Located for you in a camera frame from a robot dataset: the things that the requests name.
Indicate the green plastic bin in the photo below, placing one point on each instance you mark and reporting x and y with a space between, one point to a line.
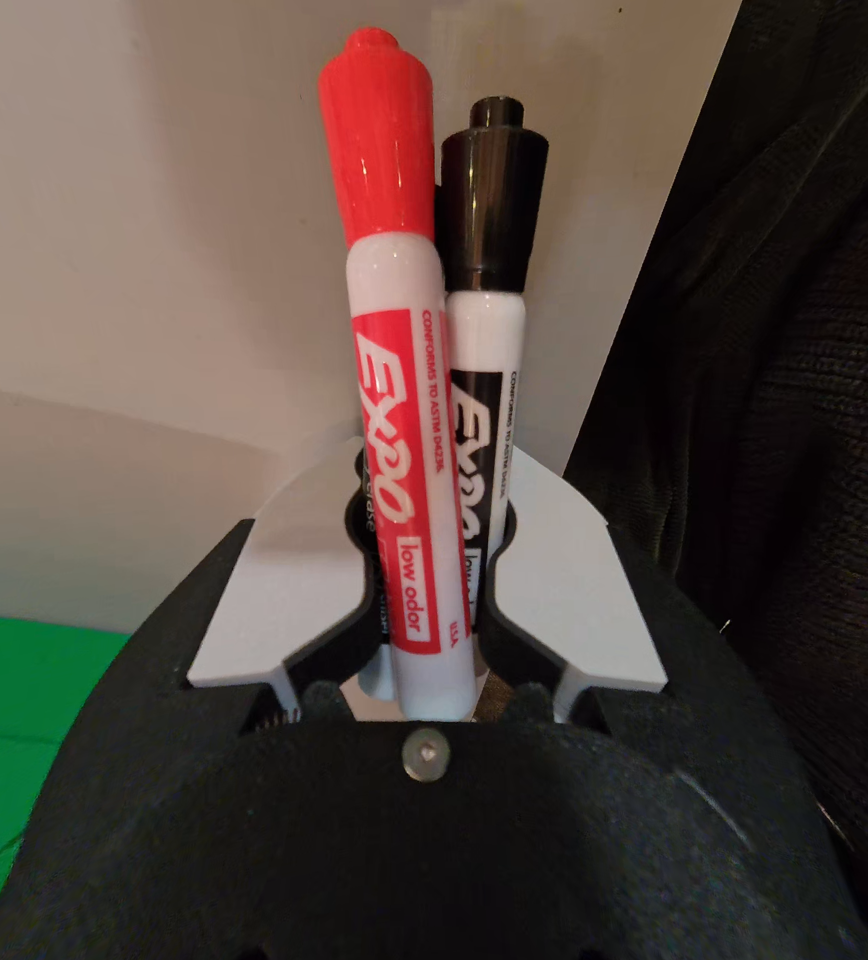
14 712

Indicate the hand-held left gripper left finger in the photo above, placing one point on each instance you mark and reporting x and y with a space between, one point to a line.
276 585

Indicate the red dry erase marker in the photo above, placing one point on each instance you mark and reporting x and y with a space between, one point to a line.
389 187

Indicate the black dry erase marker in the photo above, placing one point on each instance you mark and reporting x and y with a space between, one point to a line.
374 525
494 225

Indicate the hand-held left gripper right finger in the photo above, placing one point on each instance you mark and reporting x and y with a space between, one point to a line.
576 600

